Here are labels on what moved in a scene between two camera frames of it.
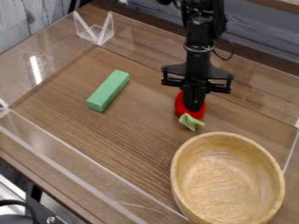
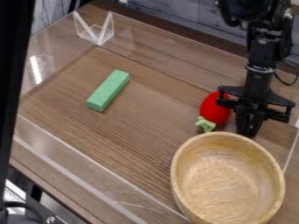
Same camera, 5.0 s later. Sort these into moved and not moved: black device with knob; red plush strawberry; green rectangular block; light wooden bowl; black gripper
Moved: black gripper; red plush strawberry
Not moved: green rectangular block; light wooden bowl; black device with knob
